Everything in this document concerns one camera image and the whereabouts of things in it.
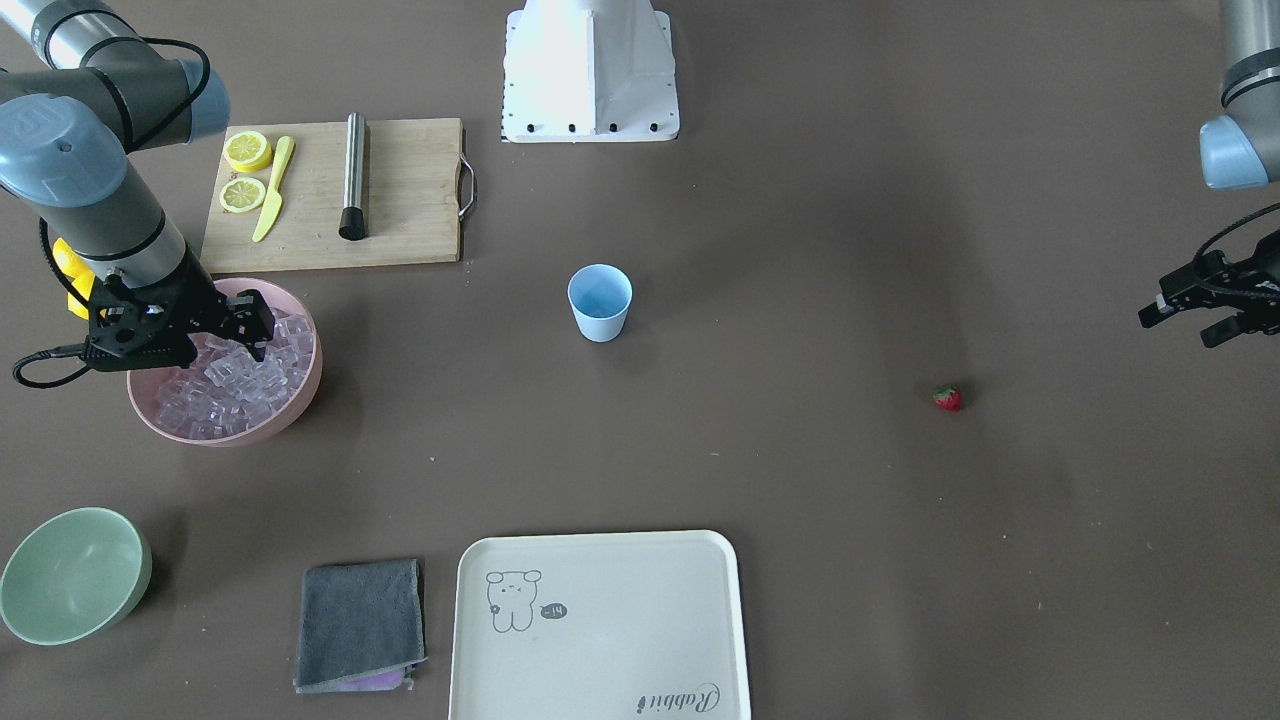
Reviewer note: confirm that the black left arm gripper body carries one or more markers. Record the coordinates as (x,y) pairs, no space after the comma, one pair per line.
(1254,293)

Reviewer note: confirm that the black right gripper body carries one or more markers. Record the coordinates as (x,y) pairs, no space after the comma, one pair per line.
(196,297)

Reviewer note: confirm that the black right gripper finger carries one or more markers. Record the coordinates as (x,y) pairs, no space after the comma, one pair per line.
(255,323)

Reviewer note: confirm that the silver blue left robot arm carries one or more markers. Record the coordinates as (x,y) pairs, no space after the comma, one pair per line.
(1239,150)

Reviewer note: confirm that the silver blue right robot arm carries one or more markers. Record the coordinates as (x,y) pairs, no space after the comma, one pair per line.
(67,135)

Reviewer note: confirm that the pink bowl of ice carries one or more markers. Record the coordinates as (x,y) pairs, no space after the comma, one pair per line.
(225,397)

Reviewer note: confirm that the light blue plastic cup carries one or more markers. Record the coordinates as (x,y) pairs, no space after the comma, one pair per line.
(600,296)

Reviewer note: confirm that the yellow lemon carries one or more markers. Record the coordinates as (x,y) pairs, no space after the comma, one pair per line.
(71,265)
(76,300)

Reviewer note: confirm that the lemon slice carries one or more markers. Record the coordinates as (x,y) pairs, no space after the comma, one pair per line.
(242,194)
(248,151)

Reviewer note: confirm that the yellow plastic knife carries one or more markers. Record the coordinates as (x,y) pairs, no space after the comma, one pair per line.
(273,200)

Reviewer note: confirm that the bamboo cutting board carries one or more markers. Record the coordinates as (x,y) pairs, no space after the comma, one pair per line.
(413,178)

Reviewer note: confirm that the green ceramic bowl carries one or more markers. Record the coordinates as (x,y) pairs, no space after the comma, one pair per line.
(74,576)

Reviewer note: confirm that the red strawberry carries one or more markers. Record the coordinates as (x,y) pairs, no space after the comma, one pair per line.
(949,398)

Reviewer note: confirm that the grey folded cloth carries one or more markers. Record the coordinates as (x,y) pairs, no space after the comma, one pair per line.
(361,627)

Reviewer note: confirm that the beige rabbit tray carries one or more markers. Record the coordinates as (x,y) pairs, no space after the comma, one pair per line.
(639,625)

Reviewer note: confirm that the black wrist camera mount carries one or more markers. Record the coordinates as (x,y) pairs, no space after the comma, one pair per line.
(138,328)

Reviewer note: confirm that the white camera post base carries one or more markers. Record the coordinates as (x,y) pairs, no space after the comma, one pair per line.
(589,72)

